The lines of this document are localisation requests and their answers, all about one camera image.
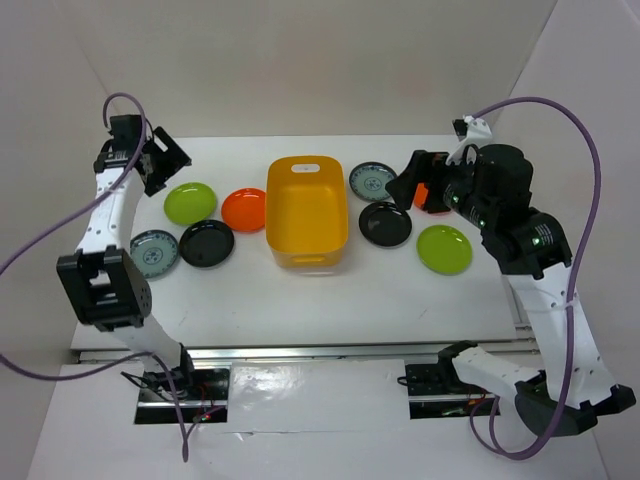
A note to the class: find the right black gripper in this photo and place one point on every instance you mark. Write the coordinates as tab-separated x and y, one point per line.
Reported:
428	167

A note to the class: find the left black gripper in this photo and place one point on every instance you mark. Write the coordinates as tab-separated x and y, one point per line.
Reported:
172	160

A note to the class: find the green plate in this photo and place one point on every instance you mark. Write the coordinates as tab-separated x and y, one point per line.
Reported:
190	203
444	250

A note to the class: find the orange plate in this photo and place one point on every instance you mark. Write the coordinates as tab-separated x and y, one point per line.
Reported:
421	196
244	210

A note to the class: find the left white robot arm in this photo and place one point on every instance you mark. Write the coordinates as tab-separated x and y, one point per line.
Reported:
105	288

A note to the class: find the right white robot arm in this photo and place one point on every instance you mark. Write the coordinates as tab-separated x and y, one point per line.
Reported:
492	192

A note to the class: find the yellow plastic bin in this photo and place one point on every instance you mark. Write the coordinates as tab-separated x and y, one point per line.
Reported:
307	220

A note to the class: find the right blue patterned plate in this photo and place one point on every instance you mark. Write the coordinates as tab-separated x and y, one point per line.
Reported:
368	181

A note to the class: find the blue patterned plate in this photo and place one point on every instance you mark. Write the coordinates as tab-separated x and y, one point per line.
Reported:
154	252
368	181

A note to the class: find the right black plate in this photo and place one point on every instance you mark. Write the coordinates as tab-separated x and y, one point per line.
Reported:
384	225

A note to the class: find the black plate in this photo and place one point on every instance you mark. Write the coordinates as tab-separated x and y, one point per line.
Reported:
206	243
384	225

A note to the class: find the left black plate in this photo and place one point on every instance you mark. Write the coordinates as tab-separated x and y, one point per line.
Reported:
206	243

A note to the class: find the left blue patterned plate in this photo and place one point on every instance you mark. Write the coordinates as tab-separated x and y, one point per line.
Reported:
154	252

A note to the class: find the aluminium front rail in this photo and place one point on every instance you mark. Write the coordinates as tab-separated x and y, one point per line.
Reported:
525	344

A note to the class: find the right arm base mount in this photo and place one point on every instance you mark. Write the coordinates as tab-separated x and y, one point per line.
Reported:
431	396

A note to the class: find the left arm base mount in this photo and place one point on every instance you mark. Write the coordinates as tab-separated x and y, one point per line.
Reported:
206	400

